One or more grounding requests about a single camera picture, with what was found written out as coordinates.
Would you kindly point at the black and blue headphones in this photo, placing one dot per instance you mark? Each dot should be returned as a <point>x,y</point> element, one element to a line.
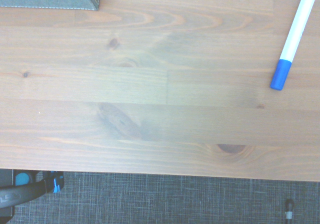
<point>25,191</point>

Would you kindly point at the blue and white marker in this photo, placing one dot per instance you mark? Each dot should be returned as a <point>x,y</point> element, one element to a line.
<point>292,37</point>

